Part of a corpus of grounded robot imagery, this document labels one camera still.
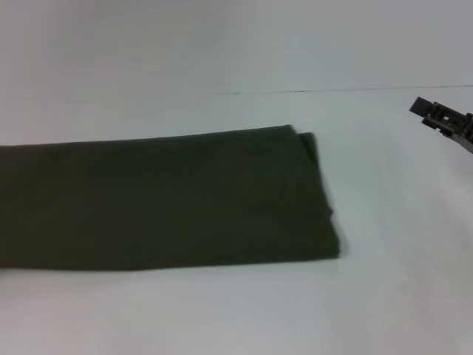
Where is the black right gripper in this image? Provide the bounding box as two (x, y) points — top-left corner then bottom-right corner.
(409, 96), (473, 155)

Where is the dark green shirt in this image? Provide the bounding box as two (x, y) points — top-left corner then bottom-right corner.
(0, 124), (341, 271)

